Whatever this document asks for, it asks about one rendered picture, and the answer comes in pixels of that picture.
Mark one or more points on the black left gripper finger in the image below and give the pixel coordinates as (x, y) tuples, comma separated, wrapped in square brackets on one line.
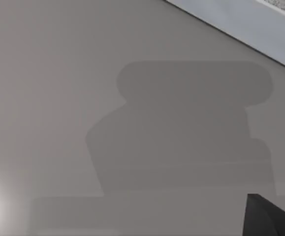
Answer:
[(262, 218)]

